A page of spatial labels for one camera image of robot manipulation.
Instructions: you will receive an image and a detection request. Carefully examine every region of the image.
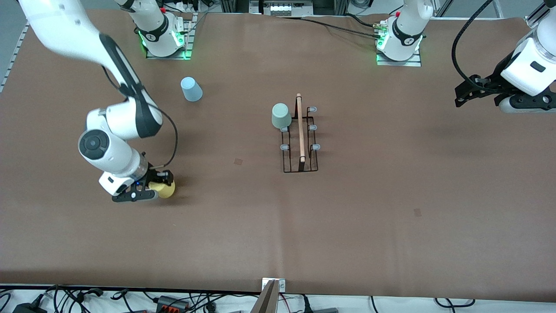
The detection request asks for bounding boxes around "aluminium corner rail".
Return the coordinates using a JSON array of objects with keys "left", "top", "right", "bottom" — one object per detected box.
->
[{"left": 523, "top": 0, "right": 556, "bottom": 30}]

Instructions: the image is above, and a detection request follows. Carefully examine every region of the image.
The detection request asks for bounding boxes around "black orange connector block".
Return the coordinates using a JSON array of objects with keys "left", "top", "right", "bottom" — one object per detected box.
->
[{"left": 156, "top": 295, "right": 190, "bottom": 312}]

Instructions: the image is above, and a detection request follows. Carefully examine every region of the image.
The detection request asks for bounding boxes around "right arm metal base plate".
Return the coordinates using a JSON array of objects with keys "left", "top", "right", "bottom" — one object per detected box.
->
[{"left": 145, "top": 13, "right": 194, "bottom": 60}]

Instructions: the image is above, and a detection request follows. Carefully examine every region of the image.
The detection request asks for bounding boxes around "light blue cup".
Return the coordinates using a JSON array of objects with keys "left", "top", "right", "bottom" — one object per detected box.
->
[{"left": 180, "top": 77, "right": 204, "bottom": 103}]

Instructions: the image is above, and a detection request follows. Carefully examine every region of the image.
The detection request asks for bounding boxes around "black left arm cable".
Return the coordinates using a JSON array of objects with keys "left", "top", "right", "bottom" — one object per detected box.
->
[{"left": 451, "top": 0, "right": 496, "bottom": 86}]

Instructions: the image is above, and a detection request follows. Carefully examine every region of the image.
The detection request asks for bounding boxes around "black cable tangle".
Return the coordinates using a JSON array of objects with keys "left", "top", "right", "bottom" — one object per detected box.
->
[{"left": 0, "top": 284, "right": 245, "bottom": 313}]

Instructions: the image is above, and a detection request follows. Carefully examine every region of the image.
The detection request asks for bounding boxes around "white socket strip device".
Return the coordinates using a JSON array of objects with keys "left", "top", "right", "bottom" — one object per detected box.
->
[{"left": 249, "top": 0, "right": 314, "bottom": 17}]

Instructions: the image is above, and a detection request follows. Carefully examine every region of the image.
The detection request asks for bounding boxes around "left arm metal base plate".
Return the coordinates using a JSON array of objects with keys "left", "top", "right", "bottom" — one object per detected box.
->
[{"left": 376, "top": 47, "right": 423, "bottom": 67}]

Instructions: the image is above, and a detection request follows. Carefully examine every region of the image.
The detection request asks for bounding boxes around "black power adapter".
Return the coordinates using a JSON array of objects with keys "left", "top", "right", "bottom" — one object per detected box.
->
[{"left": 12, "top": 302, "right": 48, "bottom": 313}]

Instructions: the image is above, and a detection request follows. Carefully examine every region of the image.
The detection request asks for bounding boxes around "white power strip with plugs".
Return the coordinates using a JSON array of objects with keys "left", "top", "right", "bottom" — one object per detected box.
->
[{"left": 163, "top": 0, "right": 201, "bottom": 13}]

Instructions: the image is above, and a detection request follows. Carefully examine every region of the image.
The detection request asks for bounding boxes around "aluminium table edge rail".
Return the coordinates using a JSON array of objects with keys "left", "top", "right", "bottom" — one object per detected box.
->
[{"left": 0, "top": 17, "right": 33, "bottom": 93}]

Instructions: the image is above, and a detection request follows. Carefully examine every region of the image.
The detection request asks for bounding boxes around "small metal bracket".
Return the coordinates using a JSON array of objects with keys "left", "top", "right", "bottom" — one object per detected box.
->
[{"left": 261, "top": 278, "right": 287, "bottom": 293}]

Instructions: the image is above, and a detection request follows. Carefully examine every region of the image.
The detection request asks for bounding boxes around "pale green cup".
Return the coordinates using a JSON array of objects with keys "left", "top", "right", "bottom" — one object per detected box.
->
[{"left": 271, "top": 103, "right": 293, "bottom": 130}]

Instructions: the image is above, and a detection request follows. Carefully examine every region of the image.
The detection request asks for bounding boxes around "yellow cup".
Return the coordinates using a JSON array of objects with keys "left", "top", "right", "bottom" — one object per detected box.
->
[{"left": 149, "top": 180, "right": 176, "bottom": 200}]

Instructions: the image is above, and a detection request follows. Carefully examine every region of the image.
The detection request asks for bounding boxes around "black wire cup holder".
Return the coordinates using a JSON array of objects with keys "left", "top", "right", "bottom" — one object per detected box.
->
[{"left": 278, "top": 93, "right": 322, "bottom": 174}]

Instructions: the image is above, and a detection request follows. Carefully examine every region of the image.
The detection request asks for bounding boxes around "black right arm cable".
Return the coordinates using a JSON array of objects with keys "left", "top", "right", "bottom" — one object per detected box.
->
[{"left": 100, "top": 64, "right": 179, "bottom": 170}]

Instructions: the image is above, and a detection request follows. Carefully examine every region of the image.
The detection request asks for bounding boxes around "black cable on table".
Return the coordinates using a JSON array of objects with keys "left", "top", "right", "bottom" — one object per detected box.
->
[{"left": 278, "top": 13, "right": 385, "bottom": 40}]

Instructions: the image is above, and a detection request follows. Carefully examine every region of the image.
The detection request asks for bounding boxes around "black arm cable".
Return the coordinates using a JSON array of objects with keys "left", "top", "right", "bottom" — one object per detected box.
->
[
  {"left": 100, "top": 64, "right": 179, "bottom": 170},
  {"left": 451, "top": 0, "right": 496, "bottom": 86}
]

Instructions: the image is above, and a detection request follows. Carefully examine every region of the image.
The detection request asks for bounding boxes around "grey metal camera post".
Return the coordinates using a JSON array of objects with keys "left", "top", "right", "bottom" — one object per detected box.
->
[{"left": 250, "top": 280, "right": 281, "bottom": 313}]

